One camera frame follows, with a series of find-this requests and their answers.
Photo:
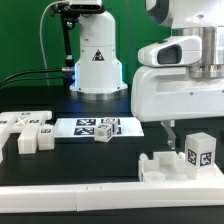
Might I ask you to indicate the black camera on stand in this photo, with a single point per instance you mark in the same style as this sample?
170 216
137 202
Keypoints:
70 11

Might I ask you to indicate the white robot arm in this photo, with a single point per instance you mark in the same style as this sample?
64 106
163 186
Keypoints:
98 73

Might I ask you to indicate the white L-shaped fence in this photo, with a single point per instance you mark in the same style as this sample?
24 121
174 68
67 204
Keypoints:
111 196

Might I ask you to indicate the white chair seat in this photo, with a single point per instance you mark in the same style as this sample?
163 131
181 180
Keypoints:
170 165

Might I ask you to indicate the white tagged cube nut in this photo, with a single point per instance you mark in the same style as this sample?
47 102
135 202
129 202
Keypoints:
113 121
103 132

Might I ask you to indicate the white marker base plate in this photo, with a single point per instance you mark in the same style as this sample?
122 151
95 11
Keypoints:
84 127

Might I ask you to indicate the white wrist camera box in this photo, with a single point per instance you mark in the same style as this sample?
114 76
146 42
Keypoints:
173 51

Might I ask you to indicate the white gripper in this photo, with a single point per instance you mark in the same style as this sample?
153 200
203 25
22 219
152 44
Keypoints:
167 94

